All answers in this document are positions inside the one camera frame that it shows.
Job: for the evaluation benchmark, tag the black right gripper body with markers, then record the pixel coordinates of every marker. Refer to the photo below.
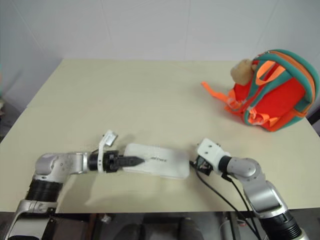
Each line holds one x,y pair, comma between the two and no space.
203,166

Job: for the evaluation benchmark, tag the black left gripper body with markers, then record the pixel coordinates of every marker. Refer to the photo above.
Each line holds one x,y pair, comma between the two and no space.
112,162

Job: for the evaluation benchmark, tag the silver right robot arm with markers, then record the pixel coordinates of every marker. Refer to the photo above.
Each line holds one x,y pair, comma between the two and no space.
260,190

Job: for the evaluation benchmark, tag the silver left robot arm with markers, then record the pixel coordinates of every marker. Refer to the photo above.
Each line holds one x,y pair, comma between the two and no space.
60,165

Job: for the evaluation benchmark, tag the orange and teal backpack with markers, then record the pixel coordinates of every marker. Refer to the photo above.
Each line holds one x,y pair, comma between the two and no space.
277,100

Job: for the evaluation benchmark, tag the small white object under table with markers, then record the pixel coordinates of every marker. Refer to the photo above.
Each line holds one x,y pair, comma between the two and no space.
105,218

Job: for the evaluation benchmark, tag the beige plush toy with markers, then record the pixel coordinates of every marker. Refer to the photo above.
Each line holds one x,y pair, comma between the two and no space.
242,72

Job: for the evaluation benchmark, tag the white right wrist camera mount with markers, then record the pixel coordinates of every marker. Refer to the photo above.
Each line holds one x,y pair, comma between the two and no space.
210,151

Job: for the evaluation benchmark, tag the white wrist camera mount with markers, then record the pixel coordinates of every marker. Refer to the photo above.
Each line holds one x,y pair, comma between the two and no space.
210,151
108,139

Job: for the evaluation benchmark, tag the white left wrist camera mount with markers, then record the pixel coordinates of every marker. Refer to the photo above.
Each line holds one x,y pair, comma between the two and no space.
108,139

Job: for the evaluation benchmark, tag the metal table frame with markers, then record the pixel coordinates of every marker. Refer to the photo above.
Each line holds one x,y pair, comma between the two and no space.
232,225

